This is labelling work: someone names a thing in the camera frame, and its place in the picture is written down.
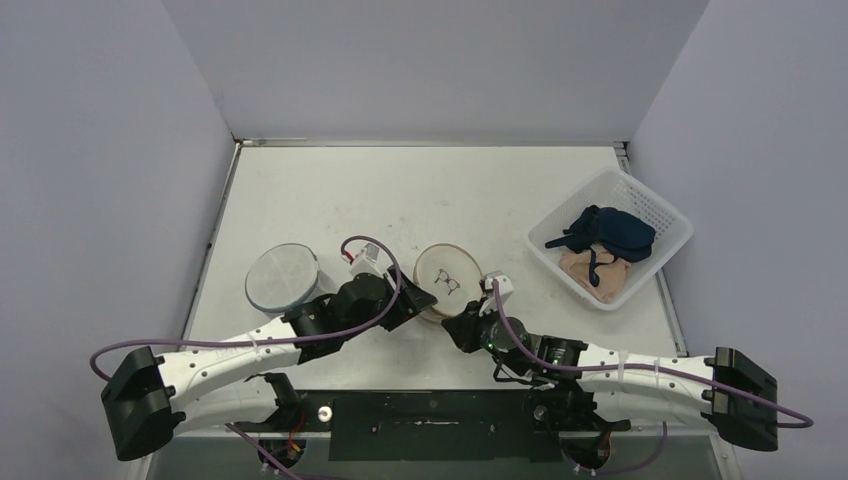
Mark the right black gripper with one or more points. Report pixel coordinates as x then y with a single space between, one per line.
464 323

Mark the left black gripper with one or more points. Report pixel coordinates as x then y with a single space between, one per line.
415 300

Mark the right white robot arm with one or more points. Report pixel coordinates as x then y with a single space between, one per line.
585 387

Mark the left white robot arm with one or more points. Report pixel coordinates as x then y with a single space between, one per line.
151 398

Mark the blue-trim mesh laundry bag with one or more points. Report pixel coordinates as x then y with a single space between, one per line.
282 277

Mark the beige bra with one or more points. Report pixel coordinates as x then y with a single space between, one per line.
598 271

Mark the navy blue bra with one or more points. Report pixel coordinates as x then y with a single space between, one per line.
617 231

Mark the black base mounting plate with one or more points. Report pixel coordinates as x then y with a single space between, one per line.
476 425

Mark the white plastic basket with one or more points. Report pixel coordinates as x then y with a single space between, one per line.
611 187

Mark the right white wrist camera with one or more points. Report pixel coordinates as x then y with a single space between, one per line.
496 288

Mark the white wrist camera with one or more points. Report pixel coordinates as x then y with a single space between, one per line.
496 288
366 261

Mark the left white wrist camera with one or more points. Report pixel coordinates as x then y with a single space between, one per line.
366 261

